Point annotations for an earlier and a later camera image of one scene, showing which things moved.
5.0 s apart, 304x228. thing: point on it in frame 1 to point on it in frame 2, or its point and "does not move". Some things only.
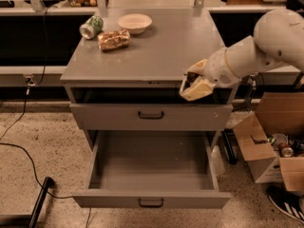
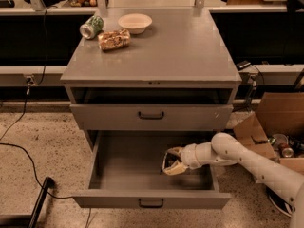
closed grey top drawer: [148, 117] does not move
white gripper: [218, 68] to [189, 157]
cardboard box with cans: [272, 140] does not move
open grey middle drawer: [153, 169] does not move
